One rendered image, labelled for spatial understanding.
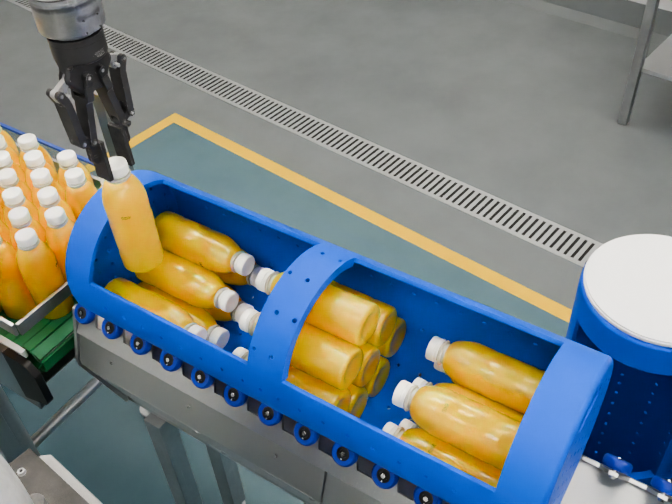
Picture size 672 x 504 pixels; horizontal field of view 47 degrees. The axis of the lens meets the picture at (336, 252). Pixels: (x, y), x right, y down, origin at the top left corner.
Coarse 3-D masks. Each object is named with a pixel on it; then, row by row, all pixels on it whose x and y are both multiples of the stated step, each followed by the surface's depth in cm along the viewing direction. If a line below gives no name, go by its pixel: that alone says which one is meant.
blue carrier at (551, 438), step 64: (192, 192) 134; (256, 256) 145; (320, 256) 118; (128, 320) 129; (448, 320) 126; (512, 320) 109; (256, 384) 117; (576, 384) 98; (384, 448) 107; (512, 448) 96; (576, 448) 104
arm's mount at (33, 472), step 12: (24, 456) 118; (36, 456) 117; (12, 468) 116; (24, 468) 116; (36, 468) 116; (48, 468) 115; (24, 480) 114; (36, 480) 114; (48, 480) 114; (60, 480) 114; (36, 492) 112; (48, 492) 112; (60, 492) 112; (72, 492) 112
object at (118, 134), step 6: (108, 126) 116; (114, 126) 116; (120, 126) 115; (114, 132) 116; (120, 132) 115; (114, 138) 117; (120, 138) 116; (126, 138) 116; (114, 144) 118; (120, 144) 118; (126, 144) 117; (120, 150) 119; (126, 150) 118; (120, 156) 120; (126, 156) 119; (132, 156) 119; (132, 162) 119
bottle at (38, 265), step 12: (24, 252) 145; (36, 252) 145; (48, 252) 148; (24, 264) 146; (36, 264) 146; (48, 264) 147; (24, 276) 148; (36, 276) 147; (48, 276) 149; (60, 276) 152; (36, 288) 149; (48, 288) 150; (36, 300) 152; (72, 300) 158; (60, 312) 155
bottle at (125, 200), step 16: (128, 176) 119; (112, 192) 119; (128, 192) 119; (144, 192) 122; (112, 208) 120; (128, 208) 120; (144, 208) 122; (112, 224) 123; (128, 224) 122; (144, 224) 124; (128, 240) 124; (144, 240) 125; (160, 240) 130; (128, 256) 127; (144, 256) 127; (160, 256) 130
